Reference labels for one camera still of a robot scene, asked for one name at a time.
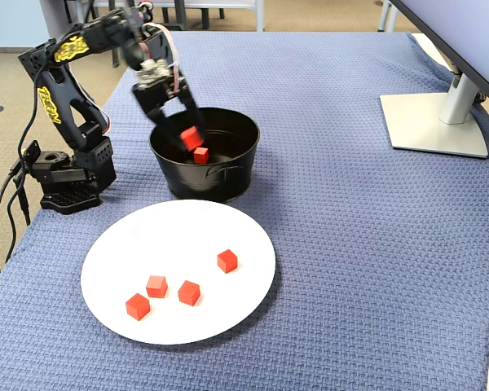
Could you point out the black metal bucket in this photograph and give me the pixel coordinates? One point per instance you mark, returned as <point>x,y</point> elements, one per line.
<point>195,181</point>

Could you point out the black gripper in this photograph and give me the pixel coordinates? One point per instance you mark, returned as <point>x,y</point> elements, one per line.
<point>151,101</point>

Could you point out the silver monitor stand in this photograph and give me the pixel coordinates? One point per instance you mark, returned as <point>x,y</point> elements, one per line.
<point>432,126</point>

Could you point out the black chair leg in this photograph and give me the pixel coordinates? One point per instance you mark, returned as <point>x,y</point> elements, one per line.
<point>205,19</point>
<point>68,12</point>
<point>92,6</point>
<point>221,14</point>

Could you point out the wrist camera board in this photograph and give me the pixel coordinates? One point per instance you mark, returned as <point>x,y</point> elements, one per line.
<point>151,72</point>

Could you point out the white round plate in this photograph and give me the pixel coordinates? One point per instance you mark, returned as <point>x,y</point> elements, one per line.
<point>228,309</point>

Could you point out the white table leg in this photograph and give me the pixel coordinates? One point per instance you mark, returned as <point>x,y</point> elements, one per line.
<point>81,12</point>

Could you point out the computer monitor screen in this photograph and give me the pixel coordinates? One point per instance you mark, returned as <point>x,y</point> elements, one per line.
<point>472,32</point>

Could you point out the blue woven table cloth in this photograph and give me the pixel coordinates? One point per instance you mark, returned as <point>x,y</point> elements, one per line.
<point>350,244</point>

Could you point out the red cube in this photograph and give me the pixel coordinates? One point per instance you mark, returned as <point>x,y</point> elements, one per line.
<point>201,156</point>
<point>188,293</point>
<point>137,307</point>
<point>227,261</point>
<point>156,287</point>
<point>191,139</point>

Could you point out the white table with leg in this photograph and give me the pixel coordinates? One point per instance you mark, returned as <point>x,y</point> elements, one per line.
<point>260,18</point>

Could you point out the white metal desk legs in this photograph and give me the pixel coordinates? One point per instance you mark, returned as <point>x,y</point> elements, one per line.
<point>383,16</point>

